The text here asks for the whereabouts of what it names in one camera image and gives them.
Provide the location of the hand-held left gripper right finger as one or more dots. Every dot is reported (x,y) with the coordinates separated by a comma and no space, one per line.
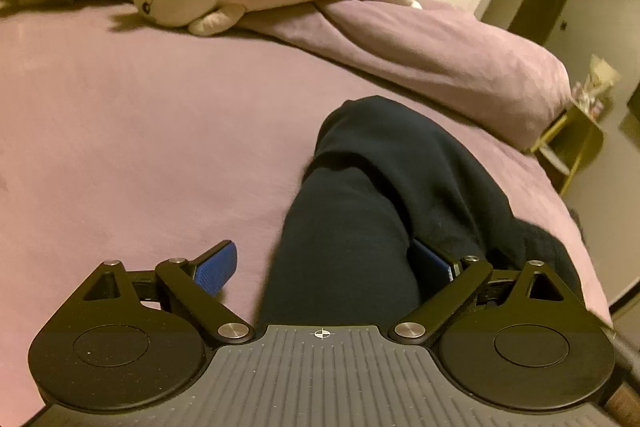
(434,264)

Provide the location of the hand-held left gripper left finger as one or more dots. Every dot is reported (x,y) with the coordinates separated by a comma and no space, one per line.
(217,268)

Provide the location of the dark navy jacket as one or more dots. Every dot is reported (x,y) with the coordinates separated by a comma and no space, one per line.
(350,232)

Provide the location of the yellow side table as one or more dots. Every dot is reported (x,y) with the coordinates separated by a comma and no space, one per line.
(575,147)

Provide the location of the purple pillow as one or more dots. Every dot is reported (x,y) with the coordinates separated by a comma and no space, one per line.
(450,62)

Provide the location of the pink ornaments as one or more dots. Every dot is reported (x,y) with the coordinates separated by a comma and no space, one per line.
(597,82)

